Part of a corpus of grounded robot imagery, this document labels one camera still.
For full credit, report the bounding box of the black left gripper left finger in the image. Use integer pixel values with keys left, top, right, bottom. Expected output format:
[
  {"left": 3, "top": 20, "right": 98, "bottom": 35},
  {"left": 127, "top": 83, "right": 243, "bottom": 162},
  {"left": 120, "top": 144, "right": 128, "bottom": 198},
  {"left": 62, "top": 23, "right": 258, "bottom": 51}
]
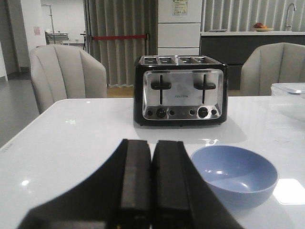
[{"left": 20, "top": 139, "right": 151, "bottom": 229}]

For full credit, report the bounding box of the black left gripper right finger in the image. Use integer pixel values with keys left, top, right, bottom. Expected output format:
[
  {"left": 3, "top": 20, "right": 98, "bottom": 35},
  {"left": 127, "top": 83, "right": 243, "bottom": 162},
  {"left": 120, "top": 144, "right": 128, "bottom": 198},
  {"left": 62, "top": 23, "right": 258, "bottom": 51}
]
[{"left": 152, "top": 141, "right": 242, "bottom": 229}]

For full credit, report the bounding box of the blue bowl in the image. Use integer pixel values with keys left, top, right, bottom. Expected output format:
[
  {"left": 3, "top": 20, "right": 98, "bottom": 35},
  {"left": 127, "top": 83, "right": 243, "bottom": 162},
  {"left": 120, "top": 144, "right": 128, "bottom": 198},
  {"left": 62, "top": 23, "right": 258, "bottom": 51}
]
[{"left": 191, "top": 145, "right": 279, "bottom": 209}]

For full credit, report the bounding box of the black chrome four-slot toaster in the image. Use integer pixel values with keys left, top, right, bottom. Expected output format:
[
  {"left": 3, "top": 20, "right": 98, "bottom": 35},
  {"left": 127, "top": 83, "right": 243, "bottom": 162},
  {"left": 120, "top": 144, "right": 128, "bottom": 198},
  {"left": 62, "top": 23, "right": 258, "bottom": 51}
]
[{"left": 133, "top": 55, "right": 228, "bottom": 126}]

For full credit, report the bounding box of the beige armchair left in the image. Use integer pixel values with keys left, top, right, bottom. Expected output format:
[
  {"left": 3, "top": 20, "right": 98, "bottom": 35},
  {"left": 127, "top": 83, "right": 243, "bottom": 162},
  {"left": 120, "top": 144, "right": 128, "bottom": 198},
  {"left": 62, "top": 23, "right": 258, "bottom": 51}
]
[{"left": 29, "top": 44, "right": 107, "bottom": 113}]

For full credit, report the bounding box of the beige armchair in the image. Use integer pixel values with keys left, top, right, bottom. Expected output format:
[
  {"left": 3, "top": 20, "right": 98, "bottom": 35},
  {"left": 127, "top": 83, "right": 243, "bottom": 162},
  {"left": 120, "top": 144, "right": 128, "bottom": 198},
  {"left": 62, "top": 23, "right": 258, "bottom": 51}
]
[
  {"left": 29, "top": 44, "right": 107, "bottom": 113},
  {"left": 240, "top": 42, "right": 305, "bottom": 96}
]

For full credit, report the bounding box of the clear plastic storage container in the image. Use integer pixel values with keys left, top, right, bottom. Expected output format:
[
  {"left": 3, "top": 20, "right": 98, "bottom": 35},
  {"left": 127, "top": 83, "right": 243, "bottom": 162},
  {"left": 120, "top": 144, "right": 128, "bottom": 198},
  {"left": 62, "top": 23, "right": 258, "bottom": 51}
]
[{"left": 271, "top": 83, "right": 305, "bottom": 122}]

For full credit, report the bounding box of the dark kitchen counter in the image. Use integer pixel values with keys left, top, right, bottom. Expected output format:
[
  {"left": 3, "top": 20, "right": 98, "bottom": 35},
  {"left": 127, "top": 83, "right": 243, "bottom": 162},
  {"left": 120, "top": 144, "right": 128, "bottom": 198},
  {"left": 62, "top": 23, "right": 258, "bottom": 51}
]
[{"left": 199, "top": 31, "right": 305, "bottom": 91}]

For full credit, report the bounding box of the red barrier belt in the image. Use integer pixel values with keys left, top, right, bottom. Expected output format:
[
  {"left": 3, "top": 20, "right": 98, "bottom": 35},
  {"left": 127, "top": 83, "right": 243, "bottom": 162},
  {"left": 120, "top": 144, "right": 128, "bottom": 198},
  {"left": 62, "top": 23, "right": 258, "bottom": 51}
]
[{"left": 91, "top": 34, "right": 148, "bottom": 41}]

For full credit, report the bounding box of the white refrigerator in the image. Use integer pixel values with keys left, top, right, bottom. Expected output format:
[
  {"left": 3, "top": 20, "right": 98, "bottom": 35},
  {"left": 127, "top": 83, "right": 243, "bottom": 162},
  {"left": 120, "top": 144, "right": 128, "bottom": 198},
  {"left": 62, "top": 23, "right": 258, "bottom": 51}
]
[{"left": 157, "top": 0, "right": 203, "bottom": 55}]

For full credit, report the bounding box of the beige armchair right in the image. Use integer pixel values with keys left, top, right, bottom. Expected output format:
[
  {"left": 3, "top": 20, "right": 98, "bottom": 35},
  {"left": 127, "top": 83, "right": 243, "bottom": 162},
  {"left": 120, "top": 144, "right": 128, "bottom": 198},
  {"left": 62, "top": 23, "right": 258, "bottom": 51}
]
[{"left": 240, "top": 42, "right": 305, "bottom": 96}]

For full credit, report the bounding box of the metal cart in background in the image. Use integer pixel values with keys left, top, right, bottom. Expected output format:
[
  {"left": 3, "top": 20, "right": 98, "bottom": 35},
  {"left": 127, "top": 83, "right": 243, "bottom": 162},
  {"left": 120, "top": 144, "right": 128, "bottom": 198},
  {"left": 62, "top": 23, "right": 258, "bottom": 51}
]
[{"left": 45, "top": 29, "right": 69, "bottom": 44}]

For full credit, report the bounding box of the beige curtain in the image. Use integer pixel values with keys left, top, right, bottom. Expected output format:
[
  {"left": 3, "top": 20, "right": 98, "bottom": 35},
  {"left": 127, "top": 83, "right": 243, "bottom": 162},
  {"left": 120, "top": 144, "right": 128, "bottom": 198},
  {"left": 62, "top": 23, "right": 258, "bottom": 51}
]
[{"left": 83, "top": 0, "right": 158, "bottom": 85}]

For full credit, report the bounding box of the fruit bowl on counter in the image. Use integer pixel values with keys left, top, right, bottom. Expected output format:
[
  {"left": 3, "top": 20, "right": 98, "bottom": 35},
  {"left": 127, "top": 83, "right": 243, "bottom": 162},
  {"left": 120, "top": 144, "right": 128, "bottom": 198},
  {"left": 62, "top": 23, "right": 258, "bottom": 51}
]
[{"left": 253, "top": 22, "right": 274, "bottom": 32}]

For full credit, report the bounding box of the green notice on refrigerator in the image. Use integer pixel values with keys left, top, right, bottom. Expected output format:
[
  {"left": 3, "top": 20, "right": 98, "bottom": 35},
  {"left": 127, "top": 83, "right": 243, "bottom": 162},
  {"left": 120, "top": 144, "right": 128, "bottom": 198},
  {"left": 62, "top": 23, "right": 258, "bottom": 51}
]
[{"left": 172, "top": 0, "right": 188, "bottom": 16}]

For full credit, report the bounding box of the chrome faucet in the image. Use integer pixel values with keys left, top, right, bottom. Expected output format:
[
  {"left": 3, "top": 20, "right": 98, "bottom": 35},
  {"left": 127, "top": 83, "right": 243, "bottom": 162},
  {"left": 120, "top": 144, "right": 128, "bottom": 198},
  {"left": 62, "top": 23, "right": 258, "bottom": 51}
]
[{"left": 285, "top": 3, "right": 296, "bottom": 31}]

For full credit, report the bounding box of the pink paper on wall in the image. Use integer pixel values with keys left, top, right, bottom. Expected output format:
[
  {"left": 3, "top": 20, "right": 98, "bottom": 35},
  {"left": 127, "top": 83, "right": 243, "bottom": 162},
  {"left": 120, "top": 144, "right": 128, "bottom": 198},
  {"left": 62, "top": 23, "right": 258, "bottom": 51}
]
[{"left": 33, "top": 26, "right": 41, "bottom": 36}]

